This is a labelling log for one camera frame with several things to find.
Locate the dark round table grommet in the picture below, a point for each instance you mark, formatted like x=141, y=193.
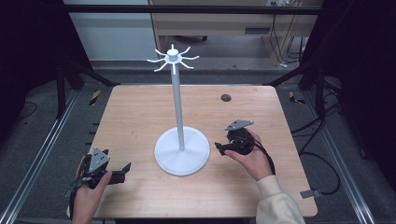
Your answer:
x=226, y=97

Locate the light wooden desk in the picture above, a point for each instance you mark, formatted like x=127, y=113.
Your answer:
x=218, y=25

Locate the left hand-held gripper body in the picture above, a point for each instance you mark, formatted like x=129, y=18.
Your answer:
x=97, y=165

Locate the grey metal clip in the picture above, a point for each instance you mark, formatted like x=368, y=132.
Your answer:
x=310, y=193

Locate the black metal frame strut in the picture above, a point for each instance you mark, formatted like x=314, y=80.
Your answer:
x=81, y=73
x=311, y=74

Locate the yellow black tape strip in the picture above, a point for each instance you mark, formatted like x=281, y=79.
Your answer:
x=95, y=97

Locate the white partition panel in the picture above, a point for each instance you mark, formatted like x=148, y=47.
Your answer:
x=112, y=34

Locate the white hook stand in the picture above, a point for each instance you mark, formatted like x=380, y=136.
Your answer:
x=178, y=102

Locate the person's right hand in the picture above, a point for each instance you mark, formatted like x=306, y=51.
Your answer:
x=253, y=161

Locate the black curtain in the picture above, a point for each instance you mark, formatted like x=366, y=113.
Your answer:
x=28, y=46
x=361, y=62

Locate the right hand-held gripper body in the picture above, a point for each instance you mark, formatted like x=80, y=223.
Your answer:
x=239, y=140

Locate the black horizontal frame bar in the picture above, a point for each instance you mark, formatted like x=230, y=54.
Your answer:
x=186, y=9

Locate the aluminium floor rail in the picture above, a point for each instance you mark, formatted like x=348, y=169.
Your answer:
x=342, y=161
x=40, y=155

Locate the person's left hand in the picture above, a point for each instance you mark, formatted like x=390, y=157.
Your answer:
x=87, y=199

